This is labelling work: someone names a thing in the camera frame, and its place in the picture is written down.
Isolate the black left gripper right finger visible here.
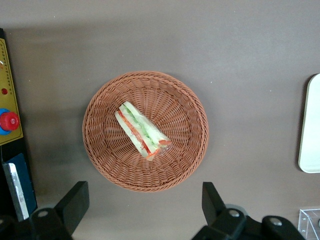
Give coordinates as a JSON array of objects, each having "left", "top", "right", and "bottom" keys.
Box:
[{"left": 201, "top": 181, "right": 247, "bottom": 236}]

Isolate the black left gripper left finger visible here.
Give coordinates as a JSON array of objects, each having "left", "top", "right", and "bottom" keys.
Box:
[{"left": 29, "top": 181, "right": 90, "bottom": 240}]

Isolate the cream plastic tray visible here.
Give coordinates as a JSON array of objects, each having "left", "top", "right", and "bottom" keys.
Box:
[{"left": 297, "top": 73, "right": 320, "bottom": 174}]

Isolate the wrapped triangle sandwich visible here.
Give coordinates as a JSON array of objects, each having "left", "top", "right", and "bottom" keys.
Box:
[{"left": 114, "top": 100, "right": 173, "bottom": 161}]

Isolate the brown round wicker basket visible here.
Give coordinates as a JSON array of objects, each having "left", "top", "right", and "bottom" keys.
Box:
[{"left": 81, "top": 70, "right": 210, "bottom": 193}]

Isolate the red emergency stop button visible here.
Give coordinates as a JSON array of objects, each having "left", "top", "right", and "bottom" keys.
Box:
[{"left": 0, "top": 107, "right": 20, "bottom": 136}]

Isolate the silver metal strip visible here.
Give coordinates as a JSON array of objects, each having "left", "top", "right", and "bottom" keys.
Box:
[{"left": 2, "top": 162, "right": 30, "bottom": 222}]

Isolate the clear acrylic box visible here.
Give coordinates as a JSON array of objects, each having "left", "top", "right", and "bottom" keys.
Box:
[{"left": 297, "top": 208, "right": 320, "bottom": 240}]

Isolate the yellow control panel box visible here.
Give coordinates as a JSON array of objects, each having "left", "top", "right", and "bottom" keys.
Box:
[{"left": 0, "top": 27, "right": 38, "bottom": 221}]

